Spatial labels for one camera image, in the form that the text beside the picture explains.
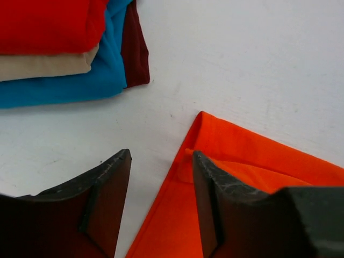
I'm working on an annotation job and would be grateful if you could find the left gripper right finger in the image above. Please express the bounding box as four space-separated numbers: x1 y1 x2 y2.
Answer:
192 151 343 257

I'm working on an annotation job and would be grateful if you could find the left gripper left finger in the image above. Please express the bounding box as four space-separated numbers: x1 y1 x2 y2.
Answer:
1 149 132 257

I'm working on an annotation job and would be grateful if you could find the orange t-shirt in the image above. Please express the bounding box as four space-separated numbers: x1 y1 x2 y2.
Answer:
126 111 343 257

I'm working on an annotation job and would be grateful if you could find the folded blue t-shirt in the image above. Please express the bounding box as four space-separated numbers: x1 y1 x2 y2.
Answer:
1 1 130 109

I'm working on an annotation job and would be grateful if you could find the folded beige t-shirt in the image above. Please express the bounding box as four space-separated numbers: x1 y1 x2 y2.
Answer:
1 45 99 81

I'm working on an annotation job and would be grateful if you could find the folded maroon t-shirt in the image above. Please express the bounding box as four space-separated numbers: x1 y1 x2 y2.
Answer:
121 1 150 88

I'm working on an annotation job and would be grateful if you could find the folded red t-shirt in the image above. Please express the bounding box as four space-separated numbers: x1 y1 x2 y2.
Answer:
1 0 108 54

